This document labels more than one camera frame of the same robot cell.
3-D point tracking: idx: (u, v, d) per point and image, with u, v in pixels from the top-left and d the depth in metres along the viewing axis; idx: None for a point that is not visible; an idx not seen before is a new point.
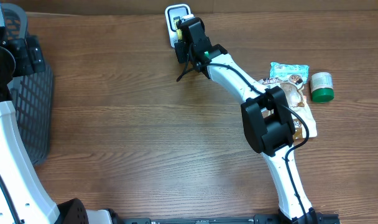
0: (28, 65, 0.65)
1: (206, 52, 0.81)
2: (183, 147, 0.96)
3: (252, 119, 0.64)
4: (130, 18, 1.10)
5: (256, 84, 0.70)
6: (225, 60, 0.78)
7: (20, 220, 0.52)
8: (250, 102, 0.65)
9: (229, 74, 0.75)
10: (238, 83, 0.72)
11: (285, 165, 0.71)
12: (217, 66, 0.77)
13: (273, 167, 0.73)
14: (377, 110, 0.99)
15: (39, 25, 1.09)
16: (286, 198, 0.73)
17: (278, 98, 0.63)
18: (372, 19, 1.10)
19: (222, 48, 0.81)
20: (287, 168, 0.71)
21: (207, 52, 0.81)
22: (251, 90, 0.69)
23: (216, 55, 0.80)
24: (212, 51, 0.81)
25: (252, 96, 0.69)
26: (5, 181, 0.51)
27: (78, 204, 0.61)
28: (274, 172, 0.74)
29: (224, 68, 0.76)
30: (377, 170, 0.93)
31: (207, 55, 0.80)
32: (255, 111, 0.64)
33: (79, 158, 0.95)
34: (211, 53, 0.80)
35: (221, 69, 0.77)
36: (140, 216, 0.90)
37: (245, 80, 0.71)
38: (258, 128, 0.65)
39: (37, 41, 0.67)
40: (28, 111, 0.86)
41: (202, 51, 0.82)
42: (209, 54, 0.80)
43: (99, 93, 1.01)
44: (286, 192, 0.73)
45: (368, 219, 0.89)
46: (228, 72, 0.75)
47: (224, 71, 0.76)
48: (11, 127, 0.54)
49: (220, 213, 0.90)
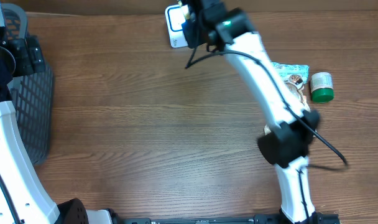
0: (28, 65, 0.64)
1: (227, 22, 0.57)
2: (182, 147, 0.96)
3: (282, 147, 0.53)
4: (130, 18, 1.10)
5: (291, 102, 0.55)
6: (253, 47, 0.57)
7: (20, 220, 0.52)
8: (283, 127, 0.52)
9: (258, 75, 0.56)
10: (270, 94, 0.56)
11: (298, 177, 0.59)
12: (243, 56, 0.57)
13: (283, 176, 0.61)
14: (377, 110, 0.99)
15: (38, 25, 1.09)
16: (293, 207, 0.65)
17: (314, 122, 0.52)
18: (372, 19, 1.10)
19: (250, 25, 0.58)
20: (299, 179, 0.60)
21: (229, 22, 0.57)
22: (286, 108, 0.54)
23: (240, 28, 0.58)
24: (235, 23, 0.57)
25: (285, 116, 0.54)
26: (5, 181, 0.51)
27: (78, 204, 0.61)
28: (283, 180, 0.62)
29: (253, 61, 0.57)
30: None
31: (228, 28, 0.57)
32: (287, 138, 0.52)
33: (79, 158, 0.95)
34: (233, 24, 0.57)
35: (247, 61, 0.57)
36: (140, 216, 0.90)
37: (279, 93, 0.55)
38: (285, 154, 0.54)
39: (37, 41, 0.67)
40: (28, 111, 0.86)
41: (218, 19, 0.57)
42: (231, 25, 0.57)
43: (99, 93, 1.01)
44: (293, 203, 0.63)
45: (368, 219, 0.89)
46: (258, 68, 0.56)
47: (252, 66, 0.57)
48: (11, 127, 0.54)
49: (220, 213, 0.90)
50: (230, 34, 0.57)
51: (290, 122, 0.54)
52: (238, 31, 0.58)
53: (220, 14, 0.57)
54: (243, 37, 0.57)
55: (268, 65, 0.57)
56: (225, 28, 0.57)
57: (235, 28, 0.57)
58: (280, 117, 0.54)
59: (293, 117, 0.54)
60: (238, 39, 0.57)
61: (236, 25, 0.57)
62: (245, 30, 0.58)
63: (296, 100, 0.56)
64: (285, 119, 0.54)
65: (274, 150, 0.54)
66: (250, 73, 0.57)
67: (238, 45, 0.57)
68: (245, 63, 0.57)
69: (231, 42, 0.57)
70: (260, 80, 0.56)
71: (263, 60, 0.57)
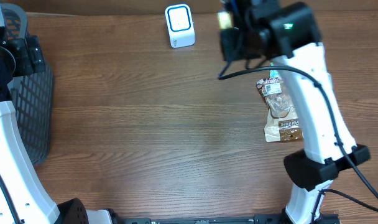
0: (28, 65, 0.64)
1: (288, 25, 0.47)
2: (183, 147, 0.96)
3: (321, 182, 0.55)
4: (130, 19, 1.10)
5: (344, 137, 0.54)
6: (313, 64, 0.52)
7: (20, 220, 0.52)
8: (329, 167, 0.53)
9: (313, 101, 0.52)
10: (322, 121, 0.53)
11: (316, 195, 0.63)
12: (301, 76, 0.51)
13: (303, 190, 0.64)
14: (377, 110, 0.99)
15: (38, 25, 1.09)
16: (302, 214, 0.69)
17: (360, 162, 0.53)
18: (372, 19, 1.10)
19: (317, 34, 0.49)
20: (317, 196, 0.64)
21: (291, 24, 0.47)
22: (336, 145, 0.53)
23: (301, 35, 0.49)
24: (299, 26, 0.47)
25: (334, 153, 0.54)
26: (5, 181, 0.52)
27: (78, 203, 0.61)
28: (301, 193, 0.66)
29: (311, 83, 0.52)
30: None
31: (288, 31, 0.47)
32: (330, 177, 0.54)
33: (79, 158, 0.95)
34: (295, 27, 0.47)
35: (304, 81, 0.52)
36: (140, 216, 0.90)
37: (334, 124, 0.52)
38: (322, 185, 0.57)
39: (37, 40, 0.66)
40: (28, 111, 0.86)
41: (276, 18, 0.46)
42: (293, 30, 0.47)
43: (99, 93, 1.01)
44: (304, 211, 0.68)
45: (367, 219, 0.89)
46: (315, 92, 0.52)
47: (309, 89, 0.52)
48: (11, 127, 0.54)
49: (220, 213, 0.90)
50: (290, 40, 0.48)
51: (336, 159, 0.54)
52: (298, 35, 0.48)
53: (280, 13, 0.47)
54: (304, 51, 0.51)
55: (327, 90, 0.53)
56: (283, 30, 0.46)
57: (296, 32, 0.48)
58: (328, 153, 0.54)
59: (341, 155, 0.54)
60: (298, 52, 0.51)
61: (298, 28, 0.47)
62: (309, 42, 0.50)
63: (349, 134, 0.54)
64: (332, 157, 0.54)
65: (311, 180, 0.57)
66: (304, 94, 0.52)
67: (296, 60, 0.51)
68: (301, 83, 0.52)
69: (291, 55, 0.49)
70: (314, 107, 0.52)
71: (322, 83, 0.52)
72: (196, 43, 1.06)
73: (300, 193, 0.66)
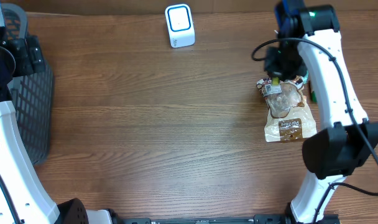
0: (28, 65, 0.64)
1: (311, 14, 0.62)
2: (182, 147, 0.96)
3: (330, 150, 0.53)
4: (130, 18, 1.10)
5: (356, 108, 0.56)
6: (331, 44, 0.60)
7: (20, 220, 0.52)
8: (338, 129, 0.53)
9: (328, 71, 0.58)
10: (334, 91, 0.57)
11: (326, 189, 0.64)
12: (318, 49, 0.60)
13: (313, 182, 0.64)
14: (377, 110, 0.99)
15: (38, 25, 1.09)
16: (304, 210, 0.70)
17: (372, 137, 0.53)
18: (372, 19, 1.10)
19: (336, 23, 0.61)
20: (325, 191, 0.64)
21: (314, 14, 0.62)
22: (347, 111, 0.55)
23: (324, 22, 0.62)
24: (322, 16, 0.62)
25: (344, 119, 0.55)
26: (5, 181, 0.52)
27: (78, 204, 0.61)
28: (309, 185, 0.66)
29: (327, 57, 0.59)
30: None
31: (311, 17, 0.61)
32: (339, 142, 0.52)
33: (79, 158, 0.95)
34: (317, 16, 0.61)
35: (321, 55, 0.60)
36: (140, 216, 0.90)
37: (344, 93, 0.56)
38: (330, 157, 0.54)
39: (36, 41, 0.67)
40: (28, 111, 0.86)
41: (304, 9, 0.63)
42: (315, 16, 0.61)
43: (99, 93, 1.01)
44: (309, 206, 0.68)
45: (368, 219, 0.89)
46: (329, 65, 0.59)
47: (326, 63, 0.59)
48: (11, 127, 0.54)
49: (220, 213, 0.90)
50: (312, 23, 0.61)
51: (345, 126, 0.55)
52: (320, 24, 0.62)
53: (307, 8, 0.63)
54: (324, 32, 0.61)
55: (342, 67, 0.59)
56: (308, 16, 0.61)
57: (318, 20, 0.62)
58: (338, 117, 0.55)
59: (351, 122, 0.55)
60: (319, 32, 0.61)
61: (319, 17, 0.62)
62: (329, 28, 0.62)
63: (360, 107, 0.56)
64: (342, 121, 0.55)
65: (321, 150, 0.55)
66: (319, 66, 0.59)
67: (316, 37, 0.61)
68: (318, 56, 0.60)
69: (311, 33, 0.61)
70: (329, 76, 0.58)
71: (337, 60, 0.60)
72: (196, 43, 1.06)
73: (309, 185, 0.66)
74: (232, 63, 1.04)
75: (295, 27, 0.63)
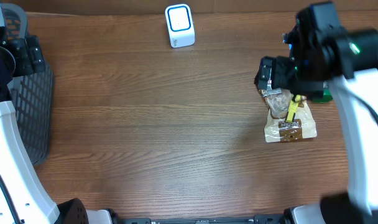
0: (28, 65, 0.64)
1: (355, 48, 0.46)
2: (183, 147, 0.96)
3: None
4: (130, 19, 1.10)
5: None
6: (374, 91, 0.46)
7: (20, 220, 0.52)
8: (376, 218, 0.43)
9: (370, 136, 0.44)
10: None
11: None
12: (358, 102, 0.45)
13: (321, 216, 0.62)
14: None
15: (38, 25, 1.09)
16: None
17: None
18: (372, 20, 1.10)
19: None
20: None
21: (357, 46, 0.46)
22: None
23: (370, 56, 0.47)
24: (368, 48, 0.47)
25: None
26: (5, 181, 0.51)
27: (78, 204, 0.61)
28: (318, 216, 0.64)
29: (368, 112, 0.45)
30: None
31: (355, 51, 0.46)
32: None
33: (79, 158, 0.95)
34: (363, 49, 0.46)
35: (361, 109, 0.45)
36: (140, 216, 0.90)
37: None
38: None
39: (37, 40, 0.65)
40: (28, 111, 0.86)
41: (340, 37, 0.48)
42: (359, 51, 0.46)
43: (99, 93, 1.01)
44: None
45: None
46: (372, 125, 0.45)
47: (368, 122, 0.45)
48: (11, 127, 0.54)
49: (221, 213, 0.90)
50: (354, 60, 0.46)
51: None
52: (364, 60, 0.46)
53: (346, 35, 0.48)
54: (368, 77, 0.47)
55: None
56: (347, 50, 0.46)
57: (362, 55, 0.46)
58: (377, 200, 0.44)
59: None
60: (360, 76, 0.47)
61: (364, 50, 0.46)
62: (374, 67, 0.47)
63: None
64: None
65: None
66: (359, 127, 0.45)
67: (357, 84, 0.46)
68: (356, 111, 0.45)
69: (351, 77, 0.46)
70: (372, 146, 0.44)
71: None
72: (195, 43, 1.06)
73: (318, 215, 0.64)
74: (232, 63, 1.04)
75: (331, 58, 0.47)
